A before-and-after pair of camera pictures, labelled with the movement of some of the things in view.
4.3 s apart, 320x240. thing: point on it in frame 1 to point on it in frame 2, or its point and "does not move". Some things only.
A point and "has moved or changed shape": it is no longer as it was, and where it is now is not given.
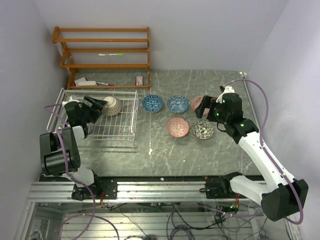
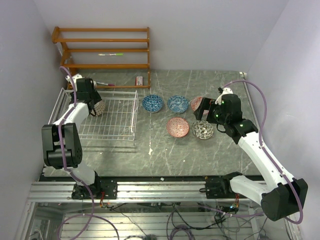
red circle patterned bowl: [177, 127] does not move
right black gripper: [207, 102] does not move
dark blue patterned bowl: [152, 103] does not move
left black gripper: [96, 112] to [96, 96]
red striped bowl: [195, 102] does not move
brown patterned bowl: [113, 107] has moved or changed shape
